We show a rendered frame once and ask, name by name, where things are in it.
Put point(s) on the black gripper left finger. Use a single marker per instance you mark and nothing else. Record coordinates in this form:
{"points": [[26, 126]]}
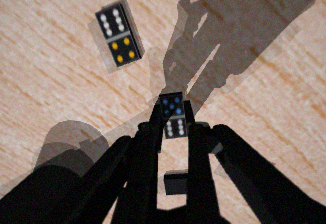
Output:
{"points": [[134, 160]]}

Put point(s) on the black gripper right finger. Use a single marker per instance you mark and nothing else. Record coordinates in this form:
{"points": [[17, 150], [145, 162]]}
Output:
{"points": [[273, 198]]}

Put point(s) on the grey mug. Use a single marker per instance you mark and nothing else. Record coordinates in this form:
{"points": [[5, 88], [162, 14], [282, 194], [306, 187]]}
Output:
{"points": [[35, 196]]}

